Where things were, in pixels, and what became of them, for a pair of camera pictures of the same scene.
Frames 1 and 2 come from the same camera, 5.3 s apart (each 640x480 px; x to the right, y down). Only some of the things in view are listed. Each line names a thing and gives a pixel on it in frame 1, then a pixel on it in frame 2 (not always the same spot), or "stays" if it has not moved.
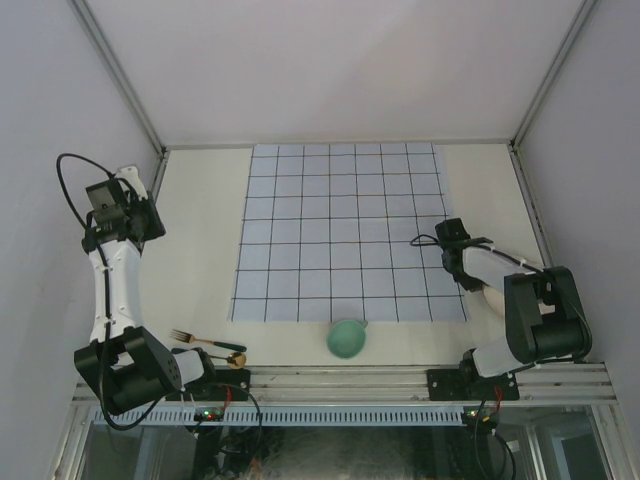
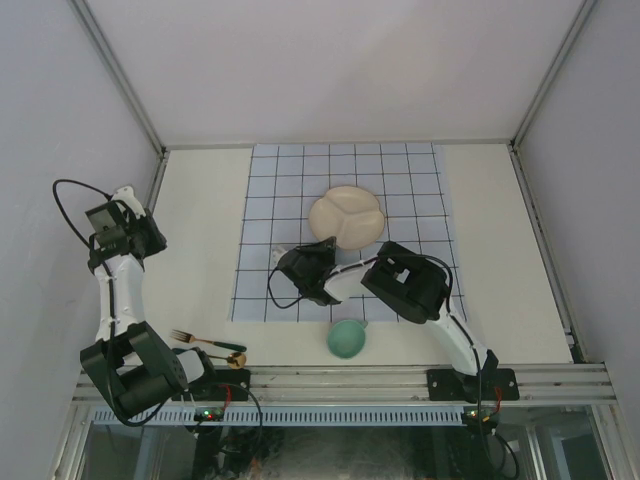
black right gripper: [470, 284] to [325, 249]
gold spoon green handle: [235, 360] stays
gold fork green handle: [187, 338] stays
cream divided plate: [496, 300] to [352, 215]
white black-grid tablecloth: [326, 235] stays
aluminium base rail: [580, 383] stays
